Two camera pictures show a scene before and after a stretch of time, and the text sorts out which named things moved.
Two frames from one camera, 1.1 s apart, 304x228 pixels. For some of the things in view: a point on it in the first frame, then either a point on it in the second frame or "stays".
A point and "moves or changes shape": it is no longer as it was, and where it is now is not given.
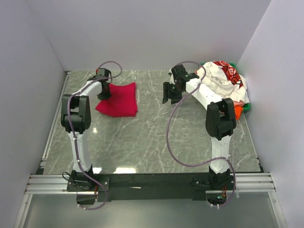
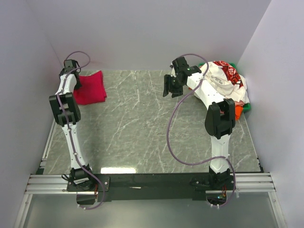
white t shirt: x=216 y=80 stays
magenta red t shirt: x=123 y=102 moves or changes shape
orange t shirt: x=238 y=109 stays
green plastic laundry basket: x=246 y=106 stays
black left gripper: x=101 y=97 -> x=78 y=86
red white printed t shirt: x=232 y=76 stays
